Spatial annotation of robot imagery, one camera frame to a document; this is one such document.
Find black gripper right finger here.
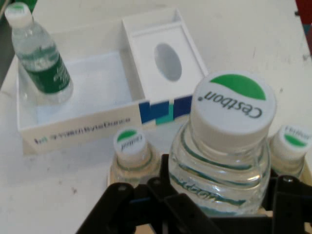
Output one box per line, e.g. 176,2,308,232
265,170,312,234

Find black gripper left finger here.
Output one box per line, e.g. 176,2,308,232
74,153,220,234

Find green label water bottle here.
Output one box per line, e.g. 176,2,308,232
109,128,161,186
168,70,278,217
4,2,74,106
268,124,312,178

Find bamboo wooden tray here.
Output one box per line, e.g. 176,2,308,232
106,156,312,218

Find white blue cardboard box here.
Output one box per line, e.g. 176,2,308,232
16,7,209,156

